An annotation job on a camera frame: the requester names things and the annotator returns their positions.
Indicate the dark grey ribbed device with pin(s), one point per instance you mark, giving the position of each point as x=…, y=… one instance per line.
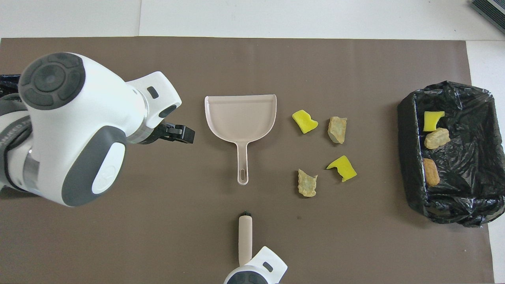
x=493, y=12

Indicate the bin lined with black bag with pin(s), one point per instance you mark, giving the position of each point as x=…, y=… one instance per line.
x=8, y=81
x=473, y=177

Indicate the pale yellow foam chunk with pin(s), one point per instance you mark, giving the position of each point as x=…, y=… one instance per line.
x=437, y=138

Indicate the pale ridged foam chunk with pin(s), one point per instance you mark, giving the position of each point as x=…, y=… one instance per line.
x=307, y=183

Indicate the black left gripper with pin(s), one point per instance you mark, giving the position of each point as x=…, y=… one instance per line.
x=159, y=136

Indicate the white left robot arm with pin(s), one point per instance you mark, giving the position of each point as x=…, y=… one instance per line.
x=79, y=118

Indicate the brown table mat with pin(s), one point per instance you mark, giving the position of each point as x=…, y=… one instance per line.
x=197, y=59

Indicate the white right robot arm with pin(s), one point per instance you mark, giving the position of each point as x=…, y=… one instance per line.
x=254, y=262

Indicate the beige plastic dustpan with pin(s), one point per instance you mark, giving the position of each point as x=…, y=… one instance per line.
x=240, y=118

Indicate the brown potato shaped lump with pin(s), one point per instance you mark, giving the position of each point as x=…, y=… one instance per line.
x=431, y=172

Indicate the beige foam rock chunk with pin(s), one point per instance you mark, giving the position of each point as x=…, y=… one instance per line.
x=337, y=129

